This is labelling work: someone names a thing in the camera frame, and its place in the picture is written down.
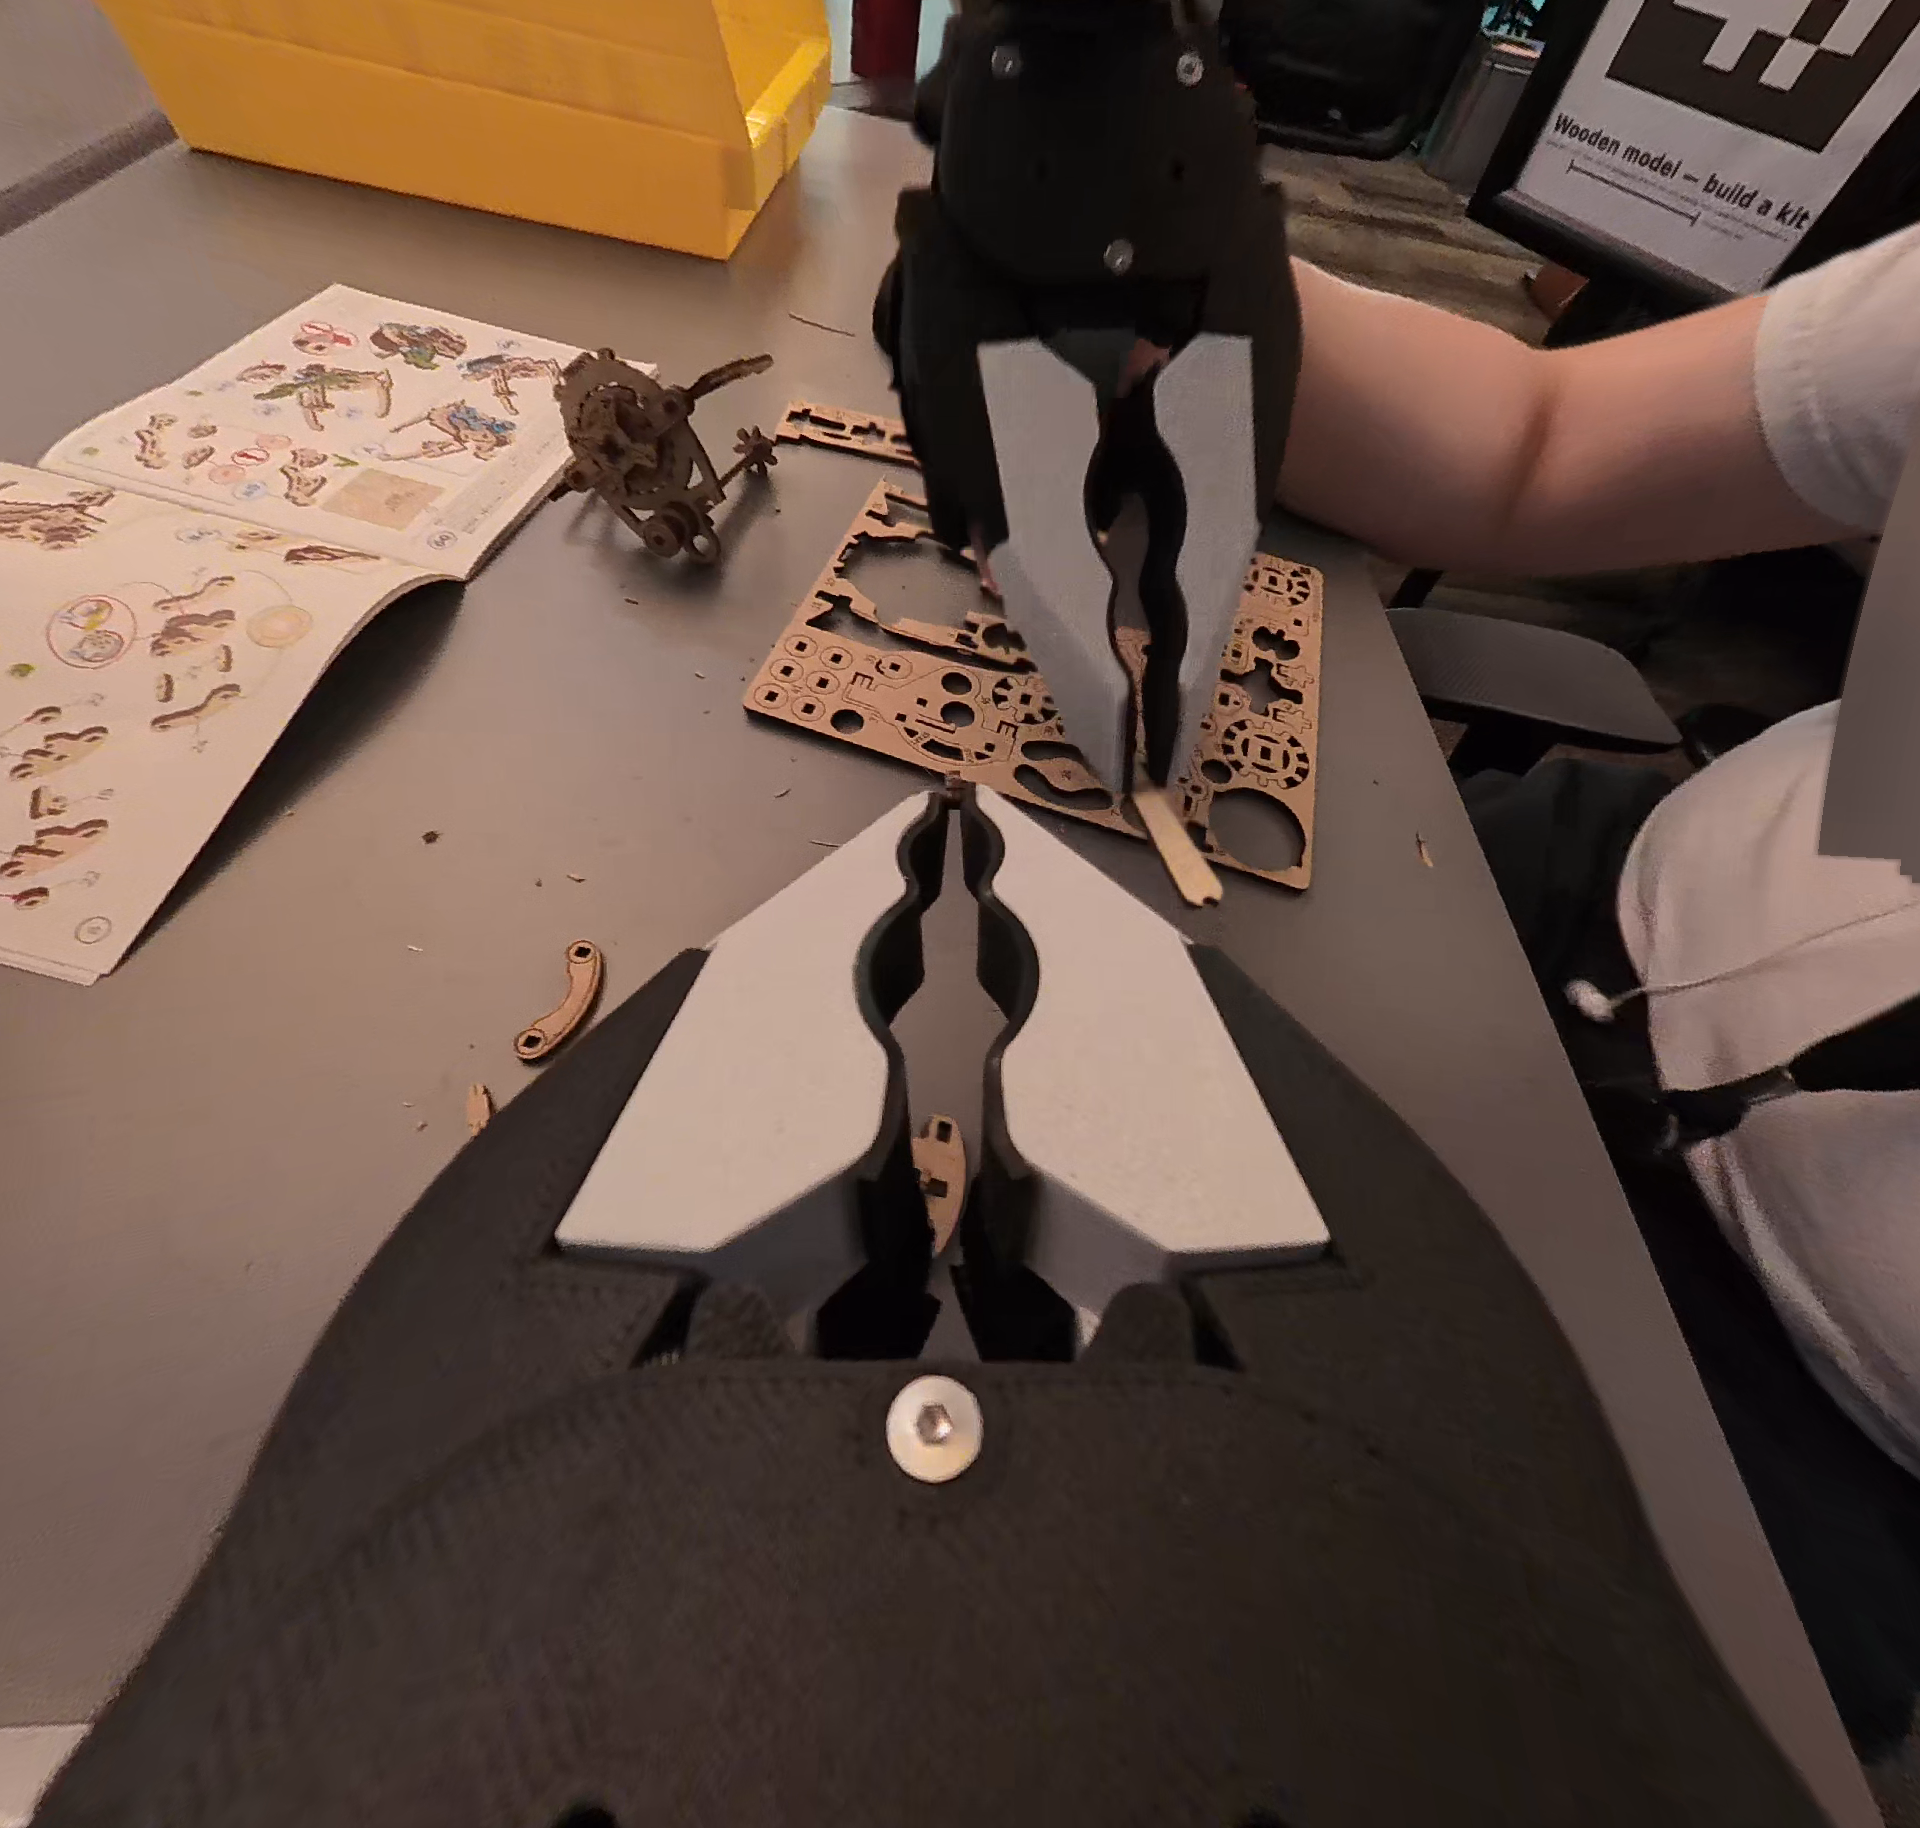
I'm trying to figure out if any person in white hoodie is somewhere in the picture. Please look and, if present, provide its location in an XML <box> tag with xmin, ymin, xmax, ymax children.
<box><xmin>1616</xmin><ymin>218</ymin><xmax>1920</xmax><ymax>1476</ymax></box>

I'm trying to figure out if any small rounded wooden part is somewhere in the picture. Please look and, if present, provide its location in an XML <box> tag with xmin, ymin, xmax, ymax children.
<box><xmin>914</xmin><ymin>1114</ymin><xmax>971</xmax><ymax>1261</ymax></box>

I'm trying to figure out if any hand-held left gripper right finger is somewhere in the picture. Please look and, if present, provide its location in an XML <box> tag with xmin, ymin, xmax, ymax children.
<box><xmin>961</xmin><ymin>786</ymin><xmax>1333</xmax><ymax>1356</ymax></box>

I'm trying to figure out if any black cloth backdrop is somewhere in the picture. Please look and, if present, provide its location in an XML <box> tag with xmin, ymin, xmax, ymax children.
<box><xmin>1459</xmin><ymin>746</ymin><xmax>1920</xmax><ymax>1828</ymax></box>

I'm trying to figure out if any yellow plastic bin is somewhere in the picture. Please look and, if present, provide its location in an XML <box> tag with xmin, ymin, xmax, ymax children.
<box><xmin>36</xmin><ymin>0</ymin><xmax>833</xmax><ymax>264</ymax></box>

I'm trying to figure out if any curved wooden part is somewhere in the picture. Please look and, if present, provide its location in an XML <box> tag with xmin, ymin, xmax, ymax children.
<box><xmin>515</xmin><ymin>938</ymin><xmax>606</xmax><ymax>1067</ymax></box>

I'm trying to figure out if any dark wooden model assembly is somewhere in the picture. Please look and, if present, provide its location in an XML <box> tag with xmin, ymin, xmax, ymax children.
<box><xmin>550</xmin><ymin>346</ymin><xmax>782</xmax><ymax>571</ymax></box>

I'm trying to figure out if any black office chair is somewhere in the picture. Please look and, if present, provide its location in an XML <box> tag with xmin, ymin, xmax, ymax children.
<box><xmin>1229</xmin><ymin>0</ymin><xmax>1517</xmax><ymax>162</ymax></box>

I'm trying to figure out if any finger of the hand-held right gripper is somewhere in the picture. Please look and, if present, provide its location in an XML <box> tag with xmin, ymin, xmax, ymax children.
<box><xmin>977</xmin><ymin>340</ymin><xmax>1136</xmax><ymax>799</ymax></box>
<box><xmin>1136</xmin><ymin>340</ymin><xmax>1262</xmax><ymax>786</ymax></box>

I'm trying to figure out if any black cable with connector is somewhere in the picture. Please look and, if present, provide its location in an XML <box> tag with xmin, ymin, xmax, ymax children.
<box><xmin>1648</xmin><ymin>1020</ymin><xmax>1920</xmax><ymax>1156</ymax></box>

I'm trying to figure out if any person's right forearm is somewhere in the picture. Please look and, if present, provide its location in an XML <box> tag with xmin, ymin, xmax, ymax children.
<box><xmin>1275</xmin><ymin>258</ymin><xmax>1877</xmax><ymax>576</ymax></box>

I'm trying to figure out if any pale wooden stick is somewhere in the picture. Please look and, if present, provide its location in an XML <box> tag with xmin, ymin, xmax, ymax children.
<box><xmin>1133</xmin><ymin>775</ymin><xmax>1223</xmax><ymax>913</ymax></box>

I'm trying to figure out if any black framed marker sign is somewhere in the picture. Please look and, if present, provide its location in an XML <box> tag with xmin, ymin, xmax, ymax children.
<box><xmin>1467</xmin><ymin>0</ymin><xmax>1920</xmax><ymax>306</ymax></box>

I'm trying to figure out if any dark chair armrest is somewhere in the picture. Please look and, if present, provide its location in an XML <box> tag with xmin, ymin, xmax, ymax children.
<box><xmin>1387</xmin><ymin>605</ymin><xmax>1686</xmax><ymax>775</ymax></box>

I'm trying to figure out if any open instruction booklet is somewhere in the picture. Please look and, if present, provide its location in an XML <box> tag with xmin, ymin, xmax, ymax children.
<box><xmin>0</xmin><ymin>284</ymin><xmax>660</xmax><ymax>988</ymax></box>

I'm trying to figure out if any large laser-cut plywood sheet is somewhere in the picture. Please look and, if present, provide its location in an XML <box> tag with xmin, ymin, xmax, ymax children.
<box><xmin>746</xmin><ymin>470</ymin><xmax>1328</xmax><ymax>892</ymax></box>

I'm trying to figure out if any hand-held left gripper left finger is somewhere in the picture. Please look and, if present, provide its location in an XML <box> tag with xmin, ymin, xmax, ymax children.
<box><xmin>555</xmin><ymin>786</ymin><xmax>961</xmax><ymax>1356</ymax></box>

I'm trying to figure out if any small plywood sheet strip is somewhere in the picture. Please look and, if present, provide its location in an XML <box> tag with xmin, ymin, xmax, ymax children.
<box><xmin>782</xmin><ymin>398</ymin><xmax>921</xmax><ymax>470</ymax></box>

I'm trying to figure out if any white cord with bead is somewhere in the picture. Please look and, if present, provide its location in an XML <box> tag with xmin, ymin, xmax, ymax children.
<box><xmin>1563</xmin><ymin>923</ymin><xmax>1920</xmax><ymax>1022</ymax></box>

